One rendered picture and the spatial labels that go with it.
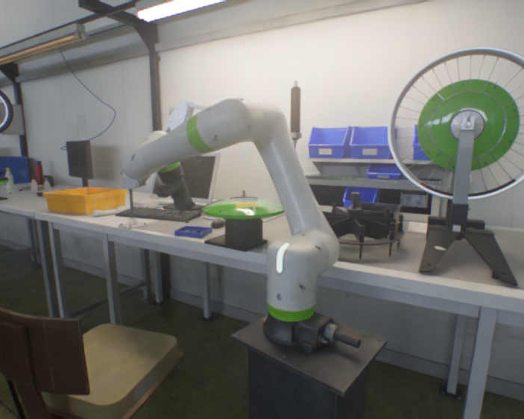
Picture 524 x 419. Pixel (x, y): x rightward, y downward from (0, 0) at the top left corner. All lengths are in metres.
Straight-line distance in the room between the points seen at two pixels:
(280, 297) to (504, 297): 0.57
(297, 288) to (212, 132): 0.45
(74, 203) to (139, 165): 1.02
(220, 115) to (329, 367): 0.65
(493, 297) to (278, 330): 0.56
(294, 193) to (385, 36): 1.28
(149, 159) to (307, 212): 0.51
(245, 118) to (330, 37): 1.33
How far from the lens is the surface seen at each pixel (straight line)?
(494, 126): 1.34
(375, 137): 1.94
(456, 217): 1.27
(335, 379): 0.79
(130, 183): 1.61
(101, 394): 1.10
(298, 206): 0.94
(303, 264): 0.80
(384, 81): 1.98
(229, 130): 0.85
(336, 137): 1.99
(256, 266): 1.26
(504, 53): 1.40
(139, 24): 2.79
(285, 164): 0.96
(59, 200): 2.20
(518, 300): 1.05
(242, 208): 1.12
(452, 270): 1.16
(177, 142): 0.97
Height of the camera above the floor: 1.28
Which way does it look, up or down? 11 degrees down
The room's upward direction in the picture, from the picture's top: straight up
